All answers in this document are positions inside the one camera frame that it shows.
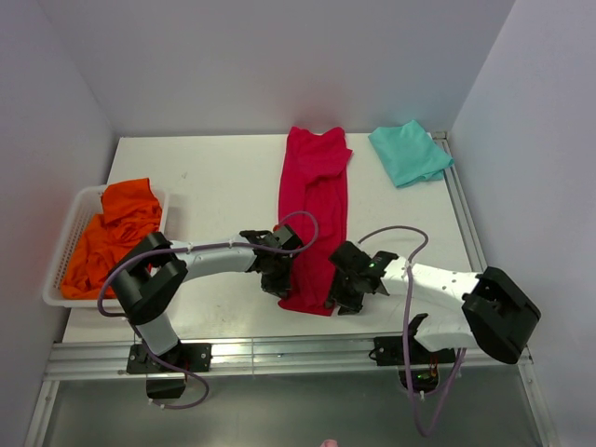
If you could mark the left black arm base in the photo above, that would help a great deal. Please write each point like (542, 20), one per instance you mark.
(169, 375)

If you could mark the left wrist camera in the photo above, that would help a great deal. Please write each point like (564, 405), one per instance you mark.
(282, 238)

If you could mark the aluminium rail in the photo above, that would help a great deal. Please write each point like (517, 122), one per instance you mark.
(229, 357)
(454, 243)

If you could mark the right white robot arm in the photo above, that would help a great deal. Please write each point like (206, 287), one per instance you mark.
(485, 310)

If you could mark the teal folded t shirt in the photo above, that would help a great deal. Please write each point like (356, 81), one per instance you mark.
(409, 155)

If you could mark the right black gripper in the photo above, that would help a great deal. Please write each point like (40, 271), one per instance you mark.
(349, 304)

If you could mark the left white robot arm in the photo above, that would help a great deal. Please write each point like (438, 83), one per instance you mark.
(146, 280)

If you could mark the aluminium right side rail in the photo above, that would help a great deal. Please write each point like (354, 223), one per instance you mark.
(454, 243)

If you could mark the aluminium front rail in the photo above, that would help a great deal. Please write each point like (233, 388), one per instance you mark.
(229, 357)

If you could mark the orange t shirt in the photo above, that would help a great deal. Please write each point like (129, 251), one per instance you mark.
(130, 212)

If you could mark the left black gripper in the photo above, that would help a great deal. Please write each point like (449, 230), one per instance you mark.
(279, 288)

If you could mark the crimson red t shirt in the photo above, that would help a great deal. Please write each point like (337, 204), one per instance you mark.
(313, 196)

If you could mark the white plastic basket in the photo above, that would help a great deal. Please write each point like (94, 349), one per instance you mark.
(87, 203)

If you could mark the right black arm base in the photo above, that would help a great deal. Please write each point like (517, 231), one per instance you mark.
(388, 351)

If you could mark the pink object at bottom edge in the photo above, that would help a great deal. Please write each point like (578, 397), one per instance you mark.
(329, 443)

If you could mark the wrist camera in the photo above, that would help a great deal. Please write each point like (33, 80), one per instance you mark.
(282, 238)
(353, 262)

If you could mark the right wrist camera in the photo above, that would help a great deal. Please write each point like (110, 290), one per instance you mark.
(353, 262)

